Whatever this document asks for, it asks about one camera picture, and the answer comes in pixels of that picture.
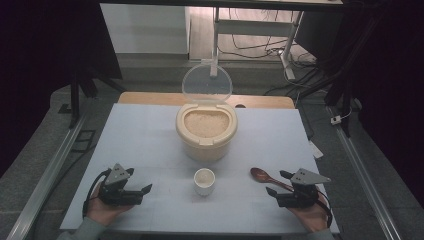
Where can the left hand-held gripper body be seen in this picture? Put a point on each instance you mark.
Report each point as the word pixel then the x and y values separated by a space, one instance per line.
pixel 115 195

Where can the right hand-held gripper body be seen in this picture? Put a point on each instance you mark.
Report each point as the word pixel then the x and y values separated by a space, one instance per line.
pixel 300 198

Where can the brown wooden spoon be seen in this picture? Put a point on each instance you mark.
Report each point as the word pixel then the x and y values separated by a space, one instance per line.
pixel 260 175

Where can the white cup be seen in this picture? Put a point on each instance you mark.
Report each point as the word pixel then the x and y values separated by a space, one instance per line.
pixel 204 188

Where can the beige rice container with lid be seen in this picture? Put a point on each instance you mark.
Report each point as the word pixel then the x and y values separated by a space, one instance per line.
pixel 206 148

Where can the rice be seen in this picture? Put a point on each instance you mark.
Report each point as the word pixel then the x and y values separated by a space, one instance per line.
pixel 206 123

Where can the person's left hand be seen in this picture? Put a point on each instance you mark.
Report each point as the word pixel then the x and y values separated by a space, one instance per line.
pixel 101 211

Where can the person's right hand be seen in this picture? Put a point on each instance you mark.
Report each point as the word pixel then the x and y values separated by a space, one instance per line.
pixel 313 218

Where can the white table mat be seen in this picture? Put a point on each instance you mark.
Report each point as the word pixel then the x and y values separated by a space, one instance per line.
pixel 150 150

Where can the white flat tag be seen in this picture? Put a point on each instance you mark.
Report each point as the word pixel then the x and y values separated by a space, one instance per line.
pixel 315 150

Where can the small white adapter box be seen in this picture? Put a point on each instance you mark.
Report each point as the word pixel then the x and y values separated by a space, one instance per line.
pixel 336 120

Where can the black tripod stand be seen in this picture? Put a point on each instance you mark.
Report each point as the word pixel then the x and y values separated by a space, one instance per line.
pixel 75 96

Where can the black metal stand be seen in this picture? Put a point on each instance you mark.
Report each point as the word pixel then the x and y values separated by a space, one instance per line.
pixel 340 76

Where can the white cabinet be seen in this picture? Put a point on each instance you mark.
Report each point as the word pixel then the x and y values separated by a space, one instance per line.
pixel 143 30

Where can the aluminium rail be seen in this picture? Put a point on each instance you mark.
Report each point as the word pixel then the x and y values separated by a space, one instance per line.
pixel 363 173
pixel 50 173

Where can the white desk frame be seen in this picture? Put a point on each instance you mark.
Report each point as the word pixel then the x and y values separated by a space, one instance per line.
pixel 253 27

